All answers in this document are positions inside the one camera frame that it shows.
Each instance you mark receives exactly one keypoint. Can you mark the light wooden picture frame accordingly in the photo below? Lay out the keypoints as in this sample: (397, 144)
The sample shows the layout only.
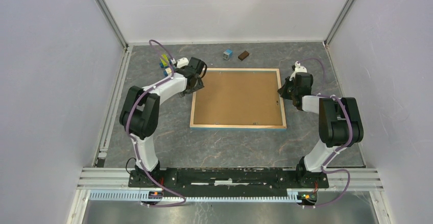
(236, 126)

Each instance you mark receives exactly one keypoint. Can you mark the slotted cable duct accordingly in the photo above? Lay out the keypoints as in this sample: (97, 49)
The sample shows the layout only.
(160, 196)

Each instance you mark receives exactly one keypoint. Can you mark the left floor aluminium rail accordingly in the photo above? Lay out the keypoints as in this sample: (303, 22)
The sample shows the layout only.
(109, 120)

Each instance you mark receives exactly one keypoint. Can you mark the green blue toy car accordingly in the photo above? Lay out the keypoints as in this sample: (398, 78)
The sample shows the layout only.
(164, 61)

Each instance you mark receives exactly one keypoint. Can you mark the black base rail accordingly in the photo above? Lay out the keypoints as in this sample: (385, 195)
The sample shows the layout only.
(229, 182)

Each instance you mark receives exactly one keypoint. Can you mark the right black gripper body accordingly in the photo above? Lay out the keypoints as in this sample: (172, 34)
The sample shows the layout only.
(289, 90)

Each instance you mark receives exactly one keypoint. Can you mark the right corner aluminium post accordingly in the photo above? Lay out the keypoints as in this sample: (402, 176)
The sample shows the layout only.
(338, 22)

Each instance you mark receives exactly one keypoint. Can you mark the white blue toy car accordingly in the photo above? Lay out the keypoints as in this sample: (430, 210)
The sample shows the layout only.
(167, 72)

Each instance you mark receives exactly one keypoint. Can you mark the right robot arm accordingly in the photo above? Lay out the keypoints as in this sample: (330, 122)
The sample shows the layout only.
(339, 125)

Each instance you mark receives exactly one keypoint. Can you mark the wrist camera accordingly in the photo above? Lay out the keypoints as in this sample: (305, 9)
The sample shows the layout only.
(297, 67)
(180, 63)

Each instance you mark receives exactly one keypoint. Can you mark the aluminium base profile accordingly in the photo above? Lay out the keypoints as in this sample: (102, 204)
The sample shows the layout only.
(362, 179)

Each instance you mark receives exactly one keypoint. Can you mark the small brown block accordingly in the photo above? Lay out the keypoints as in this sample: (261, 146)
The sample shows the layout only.
(243, 55)

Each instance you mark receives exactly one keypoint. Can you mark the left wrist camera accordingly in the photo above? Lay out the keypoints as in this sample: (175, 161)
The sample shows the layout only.
(180, 63)

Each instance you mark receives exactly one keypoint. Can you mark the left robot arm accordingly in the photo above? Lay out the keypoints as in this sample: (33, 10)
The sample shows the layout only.
(140, 112)

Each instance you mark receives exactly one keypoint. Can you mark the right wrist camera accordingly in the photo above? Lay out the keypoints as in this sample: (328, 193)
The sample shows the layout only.
(297, 67)

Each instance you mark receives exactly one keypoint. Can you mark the left corner aluminium post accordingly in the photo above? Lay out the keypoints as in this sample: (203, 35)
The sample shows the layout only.
(112, 23)

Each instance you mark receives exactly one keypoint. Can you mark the corner aluminium post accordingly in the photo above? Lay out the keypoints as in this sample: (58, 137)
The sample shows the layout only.
(338, 22)
(112, 23)

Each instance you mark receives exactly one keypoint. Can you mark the blue white cube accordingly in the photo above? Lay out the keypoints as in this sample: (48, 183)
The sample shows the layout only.
(227, 54)

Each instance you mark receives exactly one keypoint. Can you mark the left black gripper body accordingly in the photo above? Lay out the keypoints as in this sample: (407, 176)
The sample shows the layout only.
(191, 89)

